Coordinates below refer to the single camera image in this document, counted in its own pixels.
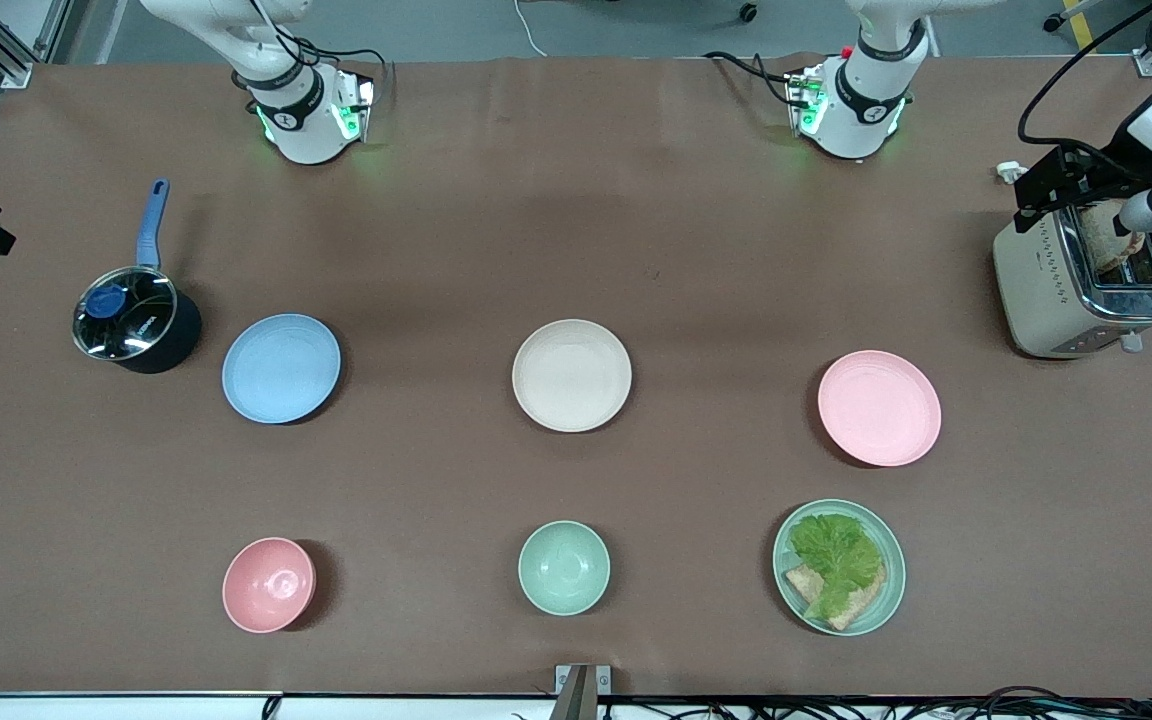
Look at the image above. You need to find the white floor cable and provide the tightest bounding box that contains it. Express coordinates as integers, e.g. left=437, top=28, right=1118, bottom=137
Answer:
left=514, top=0, right=549, bottom=59

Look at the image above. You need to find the grey metal camera mount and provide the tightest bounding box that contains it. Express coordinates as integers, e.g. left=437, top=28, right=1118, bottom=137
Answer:
left=554, top=664, right=613, bottom=720

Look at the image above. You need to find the green plate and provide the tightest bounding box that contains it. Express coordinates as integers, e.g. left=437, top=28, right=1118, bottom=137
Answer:
left=773, top=499, right=907, bottom=637

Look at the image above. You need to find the pink plate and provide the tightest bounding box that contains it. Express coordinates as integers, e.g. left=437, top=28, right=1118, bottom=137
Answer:
left=817, top=350, right=943, bottom=468

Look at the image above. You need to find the toast slice in toaster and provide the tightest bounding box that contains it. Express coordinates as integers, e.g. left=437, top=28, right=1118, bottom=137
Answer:
left=1076, top=200, right=1147, bottom=274

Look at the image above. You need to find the black left base cable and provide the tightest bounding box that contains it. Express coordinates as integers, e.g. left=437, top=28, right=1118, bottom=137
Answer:
left=704, top=50, right=805, bottom=109

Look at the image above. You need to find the blue plate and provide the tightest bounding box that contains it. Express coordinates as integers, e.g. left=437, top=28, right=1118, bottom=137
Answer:
left=222, top=313, right=342, bottom=425

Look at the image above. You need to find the beige chrome toaster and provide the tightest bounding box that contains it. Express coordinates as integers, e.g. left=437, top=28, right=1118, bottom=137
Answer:
left=993, top=200, right=1152, bottom=360

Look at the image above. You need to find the glass lid with blue knob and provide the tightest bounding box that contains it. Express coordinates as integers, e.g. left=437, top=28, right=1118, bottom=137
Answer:
left=73, top=266, right=180, bottom=360

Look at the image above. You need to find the pink bowl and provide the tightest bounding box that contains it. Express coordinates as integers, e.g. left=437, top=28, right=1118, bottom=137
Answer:
left=222, top=537, right=317, bottom=634

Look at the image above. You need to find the green lettuce leaf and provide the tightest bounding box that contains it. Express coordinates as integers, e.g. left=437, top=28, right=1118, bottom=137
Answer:
left=789, top=513, right=885, bottom=621

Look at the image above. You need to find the green bowl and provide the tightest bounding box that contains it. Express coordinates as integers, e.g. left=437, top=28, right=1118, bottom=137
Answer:
left=518, top=520, right=611, bottom=617

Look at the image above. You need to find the beige plate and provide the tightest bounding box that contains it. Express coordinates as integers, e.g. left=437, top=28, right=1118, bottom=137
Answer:
left=512, top=319, right=633, bottom=434

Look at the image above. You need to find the dark pot with blue handle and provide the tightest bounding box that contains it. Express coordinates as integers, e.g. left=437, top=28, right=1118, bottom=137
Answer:
left=73, top=178, right=204, bottom=376

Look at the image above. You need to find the brown bread slice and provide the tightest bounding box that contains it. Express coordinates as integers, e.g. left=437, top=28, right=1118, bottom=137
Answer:
left=784, top=565, right=888, bottom=632

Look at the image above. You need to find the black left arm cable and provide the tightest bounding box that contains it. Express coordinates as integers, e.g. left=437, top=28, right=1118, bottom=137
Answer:
left=1017, top=0, right=1152, bottom=146

